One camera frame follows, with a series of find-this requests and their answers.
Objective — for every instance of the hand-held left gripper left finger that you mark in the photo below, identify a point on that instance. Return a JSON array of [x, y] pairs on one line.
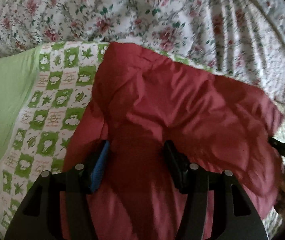
[[99, 170]]

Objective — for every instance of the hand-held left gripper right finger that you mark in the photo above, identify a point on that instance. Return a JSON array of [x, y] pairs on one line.
[[175, 163]]

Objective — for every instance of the red quilted jacket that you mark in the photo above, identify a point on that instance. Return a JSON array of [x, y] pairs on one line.
[[182, 105]]

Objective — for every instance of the floral quilt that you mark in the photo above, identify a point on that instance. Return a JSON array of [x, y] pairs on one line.
[[132, 10]]

